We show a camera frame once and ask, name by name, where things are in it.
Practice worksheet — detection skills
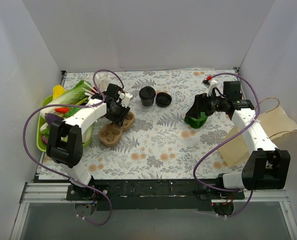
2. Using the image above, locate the green white bok choy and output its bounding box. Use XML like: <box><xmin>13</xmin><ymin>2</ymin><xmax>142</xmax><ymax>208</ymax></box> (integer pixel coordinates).
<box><xmin>184</xmin><ymin>112</ymin><xmax>208</xmax><ymax>129</ymax></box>

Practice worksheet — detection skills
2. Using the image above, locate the yellow pepper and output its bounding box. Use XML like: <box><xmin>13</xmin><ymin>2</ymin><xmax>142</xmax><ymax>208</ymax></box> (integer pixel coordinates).
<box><xmin>52</xmin><ymin>85</ymin><xmax>65</xmax><ymax>99</ymax></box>

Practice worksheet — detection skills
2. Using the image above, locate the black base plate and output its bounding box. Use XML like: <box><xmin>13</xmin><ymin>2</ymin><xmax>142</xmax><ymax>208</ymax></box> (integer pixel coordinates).
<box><xmin>66</xmin><ymin>179</ymin><xmax>245</xmax><ymax>211</ymax></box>

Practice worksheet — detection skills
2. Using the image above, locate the small purple vegetable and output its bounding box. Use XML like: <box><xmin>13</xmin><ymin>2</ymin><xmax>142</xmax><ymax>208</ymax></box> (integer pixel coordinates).
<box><xmin>41</xmin><ymin>134</ymin><xmax>49</xmax><ymax>145</ymax></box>

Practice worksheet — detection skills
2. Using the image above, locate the large napa cabbage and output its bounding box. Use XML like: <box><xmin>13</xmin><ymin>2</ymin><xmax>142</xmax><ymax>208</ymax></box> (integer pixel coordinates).
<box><xmin>48</xmin><ymin>80</ymin><xmax>91</xmax><ymax>105</ymax></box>

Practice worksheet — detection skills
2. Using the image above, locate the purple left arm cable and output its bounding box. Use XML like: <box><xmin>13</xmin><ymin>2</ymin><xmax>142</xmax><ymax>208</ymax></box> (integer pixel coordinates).
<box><xmin>22</xmin><ymin>69</ymin><xmax>126</xmax><ymax>226</ymax></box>

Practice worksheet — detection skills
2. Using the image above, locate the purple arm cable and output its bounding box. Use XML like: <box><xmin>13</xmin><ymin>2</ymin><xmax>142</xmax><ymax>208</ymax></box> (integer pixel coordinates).
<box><xmin>192</xmin><ymin>72</ymin><xmax>260</xmax><ymax>218</ymax></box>
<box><xmin>22</xmin><ymin>69</ymin><xmax>126</xmax><ymax>226</ymax></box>

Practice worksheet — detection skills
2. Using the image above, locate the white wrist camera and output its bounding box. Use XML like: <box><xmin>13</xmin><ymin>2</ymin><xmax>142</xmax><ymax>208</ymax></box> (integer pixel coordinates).
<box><xmin>202</xmin><ymin>75</ymin><xmax>219</xmax><ymax>96</ymax></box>
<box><xmin>119</xmin><ymin>92</ymin><xmax>134</xmax><ymax>107</ymax></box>

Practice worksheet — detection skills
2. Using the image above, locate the aluminium frame rail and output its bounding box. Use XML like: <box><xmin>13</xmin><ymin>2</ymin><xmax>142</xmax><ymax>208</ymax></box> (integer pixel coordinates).
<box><xmin>10</xmin><ymin>179</ymin><xmax>297</xmax><ymax>240</ymax></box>

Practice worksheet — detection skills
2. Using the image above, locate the black sleeved paper cup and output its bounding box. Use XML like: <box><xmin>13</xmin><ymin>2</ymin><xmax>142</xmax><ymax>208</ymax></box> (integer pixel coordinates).
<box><xmin>141</xmin><ymin>99</ymin><xmax>154</xmax><ymax>108</ymax></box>

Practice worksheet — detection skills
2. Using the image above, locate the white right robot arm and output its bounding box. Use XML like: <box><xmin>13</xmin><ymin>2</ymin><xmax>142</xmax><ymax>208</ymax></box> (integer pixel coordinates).
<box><xmin>185</xmin><ymin>76</ymin><xmax>291</xmax><ymax>199</ymax></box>

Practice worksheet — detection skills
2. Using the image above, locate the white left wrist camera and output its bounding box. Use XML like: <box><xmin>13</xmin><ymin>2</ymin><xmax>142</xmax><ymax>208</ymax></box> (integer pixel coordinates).
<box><xmin>119</xmin><ymin>92</ymin><xmax>134</xmax><ymax>107</ymax></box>

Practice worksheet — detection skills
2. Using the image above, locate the brown cardboard cup carrier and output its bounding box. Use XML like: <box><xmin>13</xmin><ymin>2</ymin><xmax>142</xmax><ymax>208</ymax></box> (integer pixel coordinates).
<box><xmin>98</xmin><ymin>112</ymin><xmax>136</xmax><ymax>147</ymax></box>

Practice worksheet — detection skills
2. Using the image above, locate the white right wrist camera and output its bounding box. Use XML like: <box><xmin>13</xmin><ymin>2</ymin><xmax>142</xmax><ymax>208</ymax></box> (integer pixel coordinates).
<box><xmin>202</xmin><ymin>75</ymin><xmax>219</xmax><ymax>96</ymax></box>

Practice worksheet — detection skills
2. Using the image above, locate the red chili pepper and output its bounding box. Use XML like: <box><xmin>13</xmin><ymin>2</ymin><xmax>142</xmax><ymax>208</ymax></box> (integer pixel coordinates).
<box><xmin>54</xmin><ymin>107</ymin><xmax>70</xmax><ymax>114</ymax></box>

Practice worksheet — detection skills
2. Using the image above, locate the black coffee lid stack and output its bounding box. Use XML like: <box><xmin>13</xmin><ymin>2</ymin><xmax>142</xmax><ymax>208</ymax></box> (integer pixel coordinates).
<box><xmin>155</xmin><ymin>92</ymin><xmax>172</xmax><ymax>108</ymax></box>

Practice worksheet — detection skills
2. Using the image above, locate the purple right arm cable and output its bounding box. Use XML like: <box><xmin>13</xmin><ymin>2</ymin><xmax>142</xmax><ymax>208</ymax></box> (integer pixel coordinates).
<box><xmin>192</xmin><ymin>72</ymin><xmax>260</xmax><ymax>218</ymax></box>

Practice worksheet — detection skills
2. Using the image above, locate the brown paper bag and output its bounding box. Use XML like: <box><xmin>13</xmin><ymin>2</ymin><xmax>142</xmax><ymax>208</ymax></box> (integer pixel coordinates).
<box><xmin>219</xmin><ymin>97</ymin><xmax>297</xmax><ymax>167</ymax></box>

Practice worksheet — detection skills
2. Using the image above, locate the purple eggplant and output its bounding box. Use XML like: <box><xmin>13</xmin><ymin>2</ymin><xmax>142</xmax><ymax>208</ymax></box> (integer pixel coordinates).
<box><xmin>45</xmin><ymin>113</ymin><xmax>64</xmax><ymax>127</ymax></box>

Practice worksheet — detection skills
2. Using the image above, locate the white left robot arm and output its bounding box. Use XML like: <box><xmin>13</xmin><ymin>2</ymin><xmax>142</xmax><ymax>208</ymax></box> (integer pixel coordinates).
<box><xmin>46</xmin><ymin>83</ymin><xmax>133</xmax><ymax>200</ymax></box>

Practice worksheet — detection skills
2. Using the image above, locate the floral patterned table mat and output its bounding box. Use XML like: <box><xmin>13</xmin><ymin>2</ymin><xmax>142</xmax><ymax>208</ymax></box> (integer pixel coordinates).
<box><xmin>38</xmin><ymin>69</ymin><xmax>269</xmax><ymax>181</ymax></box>

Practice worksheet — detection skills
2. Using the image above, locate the green plastic tray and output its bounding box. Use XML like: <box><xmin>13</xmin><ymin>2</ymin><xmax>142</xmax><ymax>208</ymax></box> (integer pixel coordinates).
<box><xmin>36</xmin><ymin>95</ymin><xmax>94</xmax><ymax>153</ymax></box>

